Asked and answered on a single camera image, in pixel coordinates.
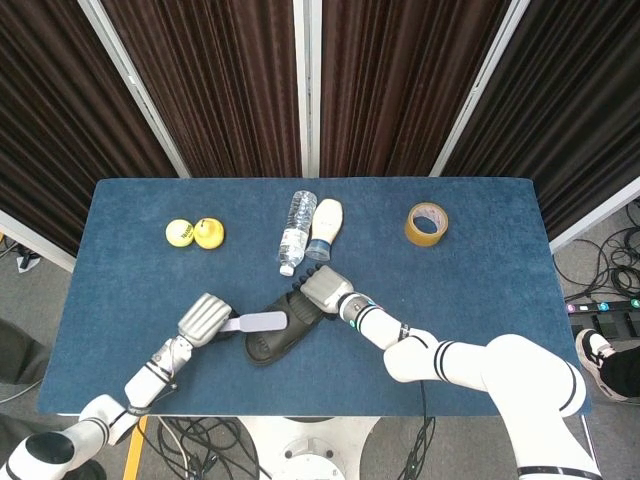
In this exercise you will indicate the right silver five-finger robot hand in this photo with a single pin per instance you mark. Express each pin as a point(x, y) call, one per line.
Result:
point(325, 287)

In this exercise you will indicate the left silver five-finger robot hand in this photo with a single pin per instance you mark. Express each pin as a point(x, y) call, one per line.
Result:
point(205, 320)

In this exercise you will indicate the lilac plastic scrubbing brush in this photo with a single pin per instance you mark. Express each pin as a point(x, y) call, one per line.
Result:
point(262, 321)

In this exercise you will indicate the black rubber slipper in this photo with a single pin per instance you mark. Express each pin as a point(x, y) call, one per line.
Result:
point(270, 347)

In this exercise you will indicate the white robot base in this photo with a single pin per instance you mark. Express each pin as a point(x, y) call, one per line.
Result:
point(310, 445)

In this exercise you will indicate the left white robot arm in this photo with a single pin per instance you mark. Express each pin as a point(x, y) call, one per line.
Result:
point(145, 382)

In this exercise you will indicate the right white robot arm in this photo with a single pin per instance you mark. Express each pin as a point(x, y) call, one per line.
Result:
point(525, 370)

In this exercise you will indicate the clear plastic water bottle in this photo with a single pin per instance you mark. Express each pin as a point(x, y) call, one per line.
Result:
point(296, 235)

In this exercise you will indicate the white bottle with blue cap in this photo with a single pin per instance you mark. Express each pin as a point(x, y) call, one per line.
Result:
point(327, 217)

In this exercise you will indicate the yellow ball right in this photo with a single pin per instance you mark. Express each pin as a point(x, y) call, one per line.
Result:
point(210, 235)

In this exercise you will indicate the yellow ball with print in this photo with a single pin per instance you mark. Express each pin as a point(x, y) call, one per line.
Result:
point(179, 233)

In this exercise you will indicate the brown packing tape roll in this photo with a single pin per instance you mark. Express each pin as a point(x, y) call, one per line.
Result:
point(414, 235)

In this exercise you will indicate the blue table cloth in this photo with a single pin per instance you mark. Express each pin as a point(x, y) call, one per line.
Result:
point(450, 300)

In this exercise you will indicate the yellow floor tape strip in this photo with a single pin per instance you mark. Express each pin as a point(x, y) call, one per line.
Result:
point(134, 455)

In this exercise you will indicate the dark brown pleated screen panel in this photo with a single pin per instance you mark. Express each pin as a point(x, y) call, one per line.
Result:
point(575, 100)
point(215, 90)
point(50, 125)
point(400, 90)

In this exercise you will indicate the black power strip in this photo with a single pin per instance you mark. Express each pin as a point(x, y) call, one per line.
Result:
point(600, 306)

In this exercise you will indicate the black and white sneaker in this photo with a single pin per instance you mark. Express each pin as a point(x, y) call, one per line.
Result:
point(592, 357)

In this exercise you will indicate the black box on floor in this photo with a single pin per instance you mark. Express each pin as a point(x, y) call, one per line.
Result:
point(615, 322)

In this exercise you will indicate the white screen frame post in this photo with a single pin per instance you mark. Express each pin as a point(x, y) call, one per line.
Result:
point(480, 85)
point(132, 85)
point(306, 90)

